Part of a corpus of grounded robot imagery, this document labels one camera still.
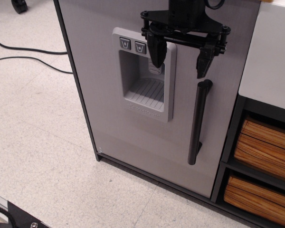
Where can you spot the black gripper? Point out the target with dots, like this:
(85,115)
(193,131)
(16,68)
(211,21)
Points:
(185,22)

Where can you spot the black fridge door handle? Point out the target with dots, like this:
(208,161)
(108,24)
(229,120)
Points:
(203,89)

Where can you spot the grey toy fridge door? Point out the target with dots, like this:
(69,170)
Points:
(225,72)

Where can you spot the dark grey fridge cabinet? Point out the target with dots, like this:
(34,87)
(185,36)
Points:
(134,140)

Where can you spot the grey water dispenser panel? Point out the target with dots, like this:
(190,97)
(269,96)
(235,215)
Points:
(144,88)

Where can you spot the white sink cabinet front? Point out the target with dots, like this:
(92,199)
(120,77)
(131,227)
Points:
(264,72)

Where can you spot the dark grey shelf unit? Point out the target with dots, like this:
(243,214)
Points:
(228,165)

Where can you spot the upper woven wood basket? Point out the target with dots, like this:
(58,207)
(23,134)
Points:
(262,146)

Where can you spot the woven wood basket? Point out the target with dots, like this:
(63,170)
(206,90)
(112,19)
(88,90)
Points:
(256,199)
(262,146)

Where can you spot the black caster wheel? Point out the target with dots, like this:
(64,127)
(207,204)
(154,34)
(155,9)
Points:
(19,6)

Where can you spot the lower woven wood basket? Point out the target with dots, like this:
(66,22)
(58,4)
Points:
(256,199)

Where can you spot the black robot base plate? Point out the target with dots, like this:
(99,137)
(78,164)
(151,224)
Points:
(24,219)

